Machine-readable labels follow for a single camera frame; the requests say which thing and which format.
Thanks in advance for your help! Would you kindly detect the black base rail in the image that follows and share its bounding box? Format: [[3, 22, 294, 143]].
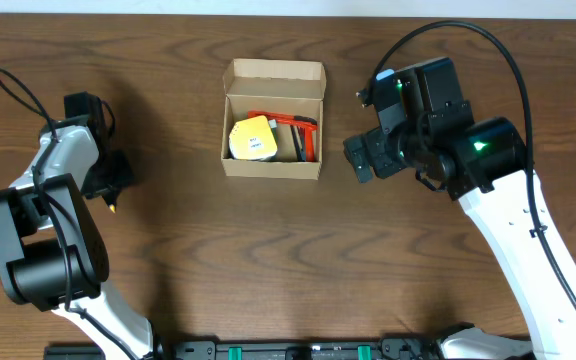
[[42, 338, 539, 360]]

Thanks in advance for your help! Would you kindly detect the brown cardboard box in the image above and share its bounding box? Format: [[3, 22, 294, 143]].
[[221, 59, 327, 180]]

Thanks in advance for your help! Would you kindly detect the yellow white sticky note pad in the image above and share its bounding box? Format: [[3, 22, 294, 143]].
[[228, 115, 278, 161]]

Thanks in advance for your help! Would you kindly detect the black bulb-shaped glue pen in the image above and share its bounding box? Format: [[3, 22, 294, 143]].
[[102, 192, 117, 213]]

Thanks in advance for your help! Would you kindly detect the right black cable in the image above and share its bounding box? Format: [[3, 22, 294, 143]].
[[357, 19, 576, 346]]

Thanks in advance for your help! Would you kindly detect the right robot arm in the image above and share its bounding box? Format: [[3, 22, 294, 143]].
[[344, 57, 576, 359]]

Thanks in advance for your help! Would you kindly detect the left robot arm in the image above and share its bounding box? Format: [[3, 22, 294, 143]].
[[0, 92, 174, 359]]

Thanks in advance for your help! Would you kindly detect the red utility knife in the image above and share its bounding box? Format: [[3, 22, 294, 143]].
[[247, 110, 318, 162]]

